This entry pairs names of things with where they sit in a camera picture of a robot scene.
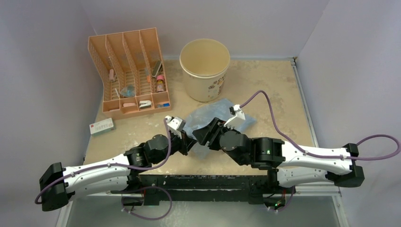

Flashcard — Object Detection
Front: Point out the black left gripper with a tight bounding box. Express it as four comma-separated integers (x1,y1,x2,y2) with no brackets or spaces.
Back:
153,129,197,164

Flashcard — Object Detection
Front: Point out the light blue plastic trash bag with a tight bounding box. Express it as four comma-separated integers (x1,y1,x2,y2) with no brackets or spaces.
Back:
183,98,257,159

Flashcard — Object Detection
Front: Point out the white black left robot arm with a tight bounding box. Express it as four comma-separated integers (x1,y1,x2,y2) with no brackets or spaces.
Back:
35,132,197,211

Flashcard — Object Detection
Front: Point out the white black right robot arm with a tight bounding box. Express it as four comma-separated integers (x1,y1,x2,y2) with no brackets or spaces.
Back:
193,117,365,192

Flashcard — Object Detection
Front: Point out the beige plastic trash bin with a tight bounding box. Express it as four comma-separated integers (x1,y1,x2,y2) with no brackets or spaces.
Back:
179,38,231,102

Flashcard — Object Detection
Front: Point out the blue grey stamp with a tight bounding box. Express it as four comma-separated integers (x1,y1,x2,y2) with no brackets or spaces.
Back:
157,103,170,108

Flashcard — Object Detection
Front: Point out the white mini stapler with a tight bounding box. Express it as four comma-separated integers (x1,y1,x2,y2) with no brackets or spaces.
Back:
138,100,152,110

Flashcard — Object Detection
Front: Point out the pink labelled small bottle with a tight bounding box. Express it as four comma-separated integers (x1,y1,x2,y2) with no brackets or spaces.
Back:
156,74,166,93

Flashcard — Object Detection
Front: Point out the pink eraser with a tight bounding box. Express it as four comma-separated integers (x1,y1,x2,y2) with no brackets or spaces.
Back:
122,103,136,107

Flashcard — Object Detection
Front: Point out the blue correction tape package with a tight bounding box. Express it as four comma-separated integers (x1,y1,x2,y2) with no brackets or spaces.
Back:
120,85,136,97

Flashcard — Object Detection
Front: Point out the pink plastic desk organizer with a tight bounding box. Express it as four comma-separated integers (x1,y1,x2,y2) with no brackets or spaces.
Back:
88,28,172,120

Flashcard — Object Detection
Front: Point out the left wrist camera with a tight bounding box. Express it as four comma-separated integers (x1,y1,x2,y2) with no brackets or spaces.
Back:
165,115,186,138

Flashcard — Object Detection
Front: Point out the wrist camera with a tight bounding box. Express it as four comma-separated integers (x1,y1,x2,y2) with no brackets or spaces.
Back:
165,115,186,138
224,105,245,129

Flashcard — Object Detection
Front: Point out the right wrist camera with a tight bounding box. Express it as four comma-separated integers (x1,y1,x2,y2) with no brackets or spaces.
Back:
224,105,245,129

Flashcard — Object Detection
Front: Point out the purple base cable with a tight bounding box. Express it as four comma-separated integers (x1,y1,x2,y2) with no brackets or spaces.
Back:
120,186,174,220

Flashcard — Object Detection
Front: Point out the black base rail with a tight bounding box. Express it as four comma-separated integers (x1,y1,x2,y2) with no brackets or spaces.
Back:
111,174,298,208

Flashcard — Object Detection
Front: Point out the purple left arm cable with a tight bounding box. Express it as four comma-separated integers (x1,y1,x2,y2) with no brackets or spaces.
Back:
34,118,172,205

